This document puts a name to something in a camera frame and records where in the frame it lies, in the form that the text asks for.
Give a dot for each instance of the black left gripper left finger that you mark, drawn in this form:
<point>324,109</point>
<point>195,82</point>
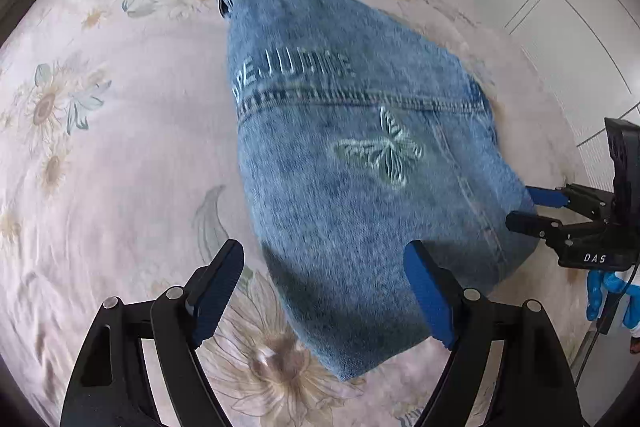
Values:
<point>110,384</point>

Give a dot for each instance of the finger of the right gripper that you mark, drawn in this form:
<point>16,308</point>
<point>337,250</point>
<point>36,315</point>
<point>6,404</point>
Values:
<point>547,197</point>
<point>533,225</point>

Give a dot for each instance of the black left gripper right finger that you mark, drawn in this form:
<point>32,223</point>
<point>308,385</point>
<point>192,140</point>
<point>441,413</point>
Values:
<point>534,386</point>

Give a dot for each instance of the blue denim jacket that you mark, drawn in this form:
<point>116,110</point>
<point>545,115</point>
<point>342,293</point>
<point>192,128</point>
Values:
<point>357,136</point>

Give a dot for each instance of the floral white bed cover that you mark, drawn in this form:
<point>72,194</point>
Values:
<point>119,176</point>

